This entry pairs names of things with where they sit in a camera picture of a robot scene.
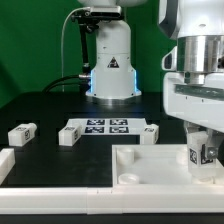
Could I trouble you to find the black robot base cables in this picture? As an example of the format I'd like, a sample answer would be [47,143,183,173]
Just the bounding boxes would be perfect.
[41,74,92,93]

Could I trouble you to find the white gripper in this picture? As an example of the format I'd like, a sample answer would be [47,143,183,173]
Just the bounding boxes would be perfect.
[161,45,224,166]

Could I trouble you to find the black camera on mount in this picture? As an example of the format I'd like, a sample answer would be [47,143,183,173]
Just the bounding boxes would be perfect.
[71,6,123,74]

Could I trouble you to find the white camera cable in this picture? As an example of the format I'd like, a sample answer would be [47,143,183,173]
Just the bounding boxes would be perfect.
[60,7,88,93]

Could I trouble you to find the white square tabletop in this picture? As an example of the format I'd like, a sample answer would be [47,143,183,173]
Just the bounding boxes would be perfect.
[112,144,224,185]

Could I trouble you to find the white marker sheet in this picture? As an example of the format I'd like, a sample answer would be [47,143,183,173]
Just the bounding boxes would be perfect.
[67,118,146,135]

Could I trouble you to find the white U-shaped fence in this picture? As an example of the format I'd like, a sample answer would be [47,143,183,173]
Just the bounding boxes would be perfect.
[0,147,224,216]

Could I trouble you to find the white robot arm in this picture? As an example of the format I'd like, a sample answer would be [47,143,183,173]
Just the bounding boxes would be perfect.
[78,0,224,133]

